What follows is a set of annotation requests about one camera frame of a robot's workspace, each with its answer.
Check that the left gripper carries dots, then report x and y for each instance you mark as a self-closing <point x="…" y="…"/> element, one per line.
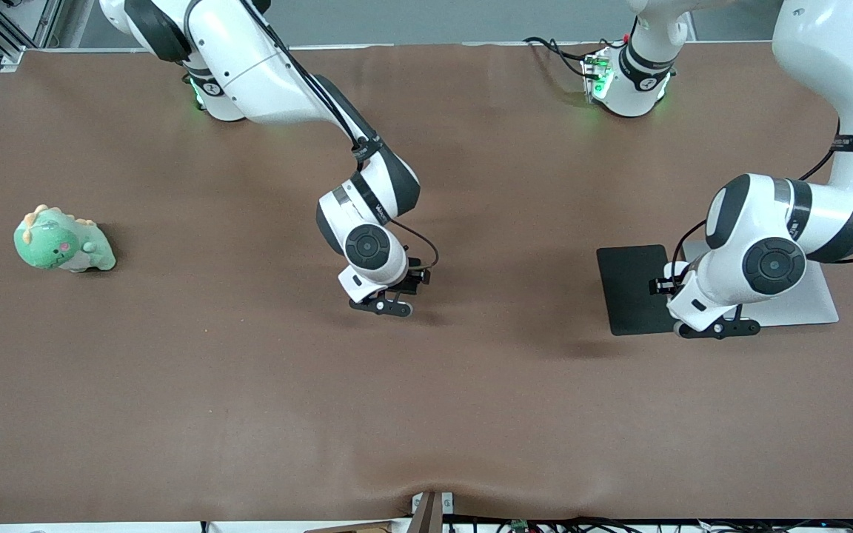
<point x="661" y="286"/>

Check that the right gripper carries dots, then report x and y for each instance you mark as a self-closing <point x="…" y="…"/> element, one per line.
<point x="415" y="277"/>

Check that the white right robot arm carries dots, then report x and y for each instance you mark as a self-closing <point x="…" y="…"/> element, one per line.
<point x="263" y="74"/>

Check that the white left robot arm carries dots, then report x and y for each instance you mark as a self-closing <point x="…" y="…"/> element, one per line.
<point x="826" y="44"/>

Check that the black mouse pad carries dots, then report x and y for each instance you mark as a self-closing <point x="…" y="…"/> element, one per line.
<point x="626" y="289"/>

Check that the brown table mat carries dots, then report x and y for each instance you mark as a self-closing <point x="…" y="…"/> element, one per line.
<point x="426" y="385"/>

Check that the silver laptop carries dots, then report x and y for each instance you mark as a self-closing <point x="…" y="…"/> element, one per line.
<point x="815" y="303"/>

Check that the green dinosaur plush toy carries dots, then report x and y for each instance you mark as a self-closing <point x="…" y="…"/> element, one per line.
<point x="49" y="244"/>

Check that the brown camera mount post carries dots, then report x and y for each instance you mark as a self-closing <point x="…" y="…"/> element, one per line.
<point x="426" y="518"/>

